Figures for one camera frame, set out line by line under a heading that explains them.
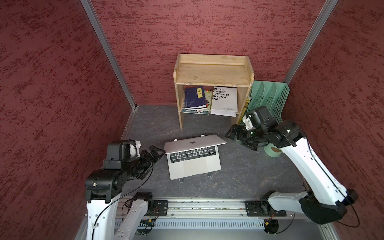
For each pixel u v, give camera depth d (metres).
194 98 0.93
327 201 0.38
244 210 0.75
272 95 1.00
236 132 0.59
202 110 0.89
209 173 0.85
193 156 0.85
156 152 0.54
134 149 0.48
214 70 0.80
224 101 0.90
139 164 0.52
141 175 0.53
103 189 0.36
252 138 0.54
